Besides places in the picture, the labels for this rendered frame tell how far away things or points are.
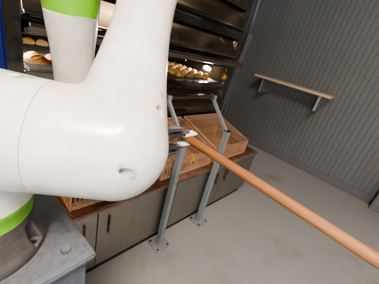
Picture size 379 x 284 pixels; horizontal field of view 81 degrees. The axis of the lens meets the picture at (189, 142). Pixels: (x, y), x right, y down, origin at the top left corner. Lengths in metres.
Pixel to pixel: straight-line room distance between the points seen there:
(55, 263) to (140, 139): 0.24
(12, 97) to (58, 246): 0.24
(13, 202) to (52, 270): 0.12
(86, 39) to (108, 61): 0.29
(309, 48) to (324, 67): 0.37
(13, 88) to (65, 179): 0.10
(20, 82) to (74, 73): 0.34
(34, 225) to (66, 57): 0.36
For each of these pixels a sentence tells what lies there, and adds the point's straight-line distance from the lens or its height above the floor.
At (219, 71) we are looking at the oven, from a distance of 2.59.
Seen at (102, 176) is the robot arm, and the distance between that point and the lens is 0.23.
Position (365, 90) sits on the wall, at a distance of 3.93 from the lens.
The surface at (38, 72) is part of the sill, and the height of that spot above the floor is 1.17.
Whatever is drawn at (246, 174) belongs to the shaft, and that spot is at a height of 1.21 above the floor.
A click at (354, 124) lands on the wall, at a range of 3.96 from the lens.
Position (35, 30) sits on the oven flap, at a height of 1.40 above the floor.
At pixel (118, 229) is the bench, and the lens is 1.59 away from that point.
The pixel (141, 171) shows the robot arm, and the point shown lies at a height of 1.39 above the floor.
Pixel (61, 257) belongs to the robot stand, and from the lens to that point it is 0.41.
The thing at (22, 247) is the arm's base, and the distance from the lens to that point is 0.40.
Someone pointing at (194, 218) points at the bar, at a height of 0.01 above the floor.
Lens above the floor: 1.52
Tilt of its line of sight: 24 degrees down
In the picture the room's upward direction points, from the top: 14 degrees clockwise
